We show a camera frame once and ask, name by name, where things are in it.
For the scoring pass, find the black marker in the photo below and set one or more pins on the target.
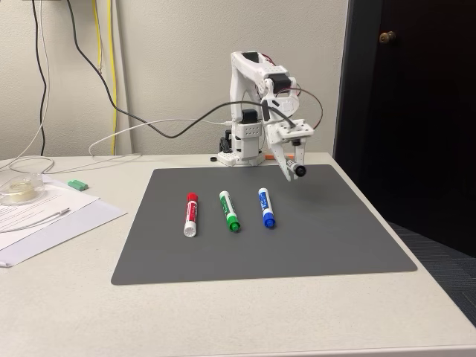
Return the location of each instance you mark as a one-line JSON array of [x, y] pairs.
[[300, 170]]

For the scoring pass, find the blue marker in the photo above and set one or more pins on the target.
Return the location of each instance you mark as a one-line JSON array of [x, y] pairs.
[[266, 206]]

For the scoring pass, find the green marker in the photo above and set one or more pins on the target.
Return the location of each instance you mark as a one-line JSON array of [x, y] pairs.
[[228, 210]]

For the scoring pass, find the red marker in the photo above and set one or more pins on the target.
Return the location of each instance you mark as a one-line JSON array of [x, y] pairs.
[[191, 213]]

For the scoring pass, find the orange flat bar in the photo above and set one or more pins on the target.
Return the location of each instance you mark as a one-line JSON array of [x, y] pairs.
[[268, 157]]

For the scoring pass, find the grey mat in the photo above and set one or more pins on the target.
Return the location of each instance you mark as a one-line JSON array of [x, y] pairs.
[[260, 253]]

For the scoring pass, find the dark door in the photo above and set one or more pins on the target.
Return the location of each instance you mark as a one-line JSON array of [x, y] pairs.
[[427, 111]]

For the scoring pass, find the brass door knob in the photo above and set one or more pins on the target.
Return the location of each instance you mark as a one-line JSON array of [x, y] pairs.
[[387, 37]]

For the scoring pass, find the blank white paper sheet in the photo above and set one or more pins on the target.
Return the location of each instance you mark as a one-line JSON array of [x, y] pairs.
[[93, 219]]

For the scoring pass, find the green eraser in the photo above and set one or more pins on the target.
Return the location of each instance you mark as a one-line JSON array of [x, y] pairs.
[[77, 184]]

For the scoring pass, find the printed paper sheet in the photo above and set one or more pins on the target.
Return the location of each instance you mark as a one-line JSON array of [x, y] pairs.
[[56, 201]]

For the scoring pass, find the clear tape dispenser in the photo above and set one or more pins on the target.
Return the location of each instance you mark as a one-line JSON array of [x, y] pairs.
[[18, 189]]

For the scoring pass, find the white mounted camera module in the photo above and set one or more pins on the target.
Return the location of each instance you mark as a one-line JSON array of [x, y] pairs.
[[301, 130]]

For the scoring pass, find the white wall conduit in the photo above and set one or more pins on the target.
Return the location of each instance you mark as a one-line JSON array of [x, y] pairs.
[[122, 74]]

